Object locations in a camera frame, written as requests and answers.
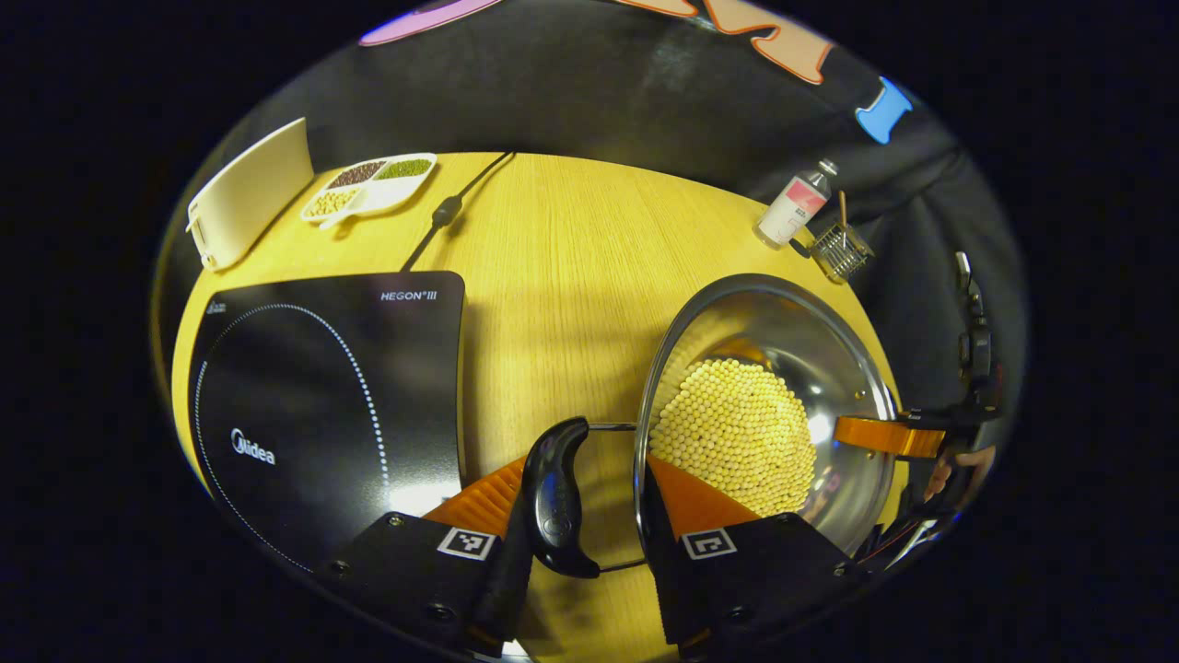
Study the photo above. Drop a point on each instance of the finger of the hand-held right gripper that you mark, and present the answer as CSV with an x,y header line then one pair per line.
x,y
889,436

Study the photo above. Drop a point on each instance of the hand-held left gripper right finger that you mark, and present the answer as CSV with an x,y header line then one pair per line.
x,y
661,571

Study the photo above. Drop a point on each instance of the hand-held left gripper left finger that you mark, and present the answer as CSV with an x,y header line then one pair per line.
x,y
493,589

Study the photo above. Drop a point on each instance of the black induction cooktop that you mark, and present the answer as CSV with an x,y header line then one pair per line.
x,y
322,396

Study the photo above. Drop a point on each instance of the pile of yellow soybeans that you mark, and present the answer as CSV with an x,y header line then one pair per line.
x,y
737,433

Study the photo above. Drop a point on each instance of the thin wooden stick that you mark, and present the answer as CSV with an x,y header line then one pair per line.
x,y
842,207

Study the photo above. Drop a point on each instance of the clear bottle with pink label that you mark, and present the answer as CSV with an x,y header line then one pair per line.
x,y
792,210

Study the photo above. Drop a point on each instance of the white divided dish of beans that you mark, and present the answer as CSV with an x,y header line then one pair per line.
x,y
387,191

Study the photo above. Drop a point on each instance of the white toaster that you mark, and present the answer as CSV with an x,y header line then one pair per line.
x,y
253,189

